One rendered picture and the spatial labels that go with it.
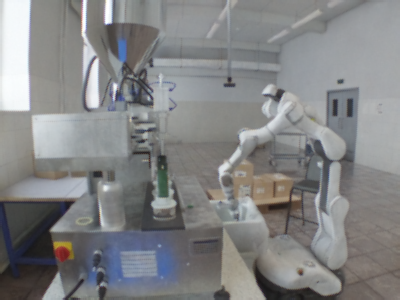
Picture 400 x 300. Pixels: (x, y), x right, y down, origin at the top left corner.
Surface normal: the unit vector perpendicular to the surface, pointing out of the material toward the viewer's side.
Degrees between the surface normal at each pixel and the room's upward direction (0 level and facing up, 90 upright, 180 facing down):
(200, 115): 90
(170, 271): 90
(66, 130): 90
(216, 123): 90
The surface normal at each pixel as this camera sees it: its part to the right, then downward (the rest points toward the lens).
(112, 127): 0.16, 0.15
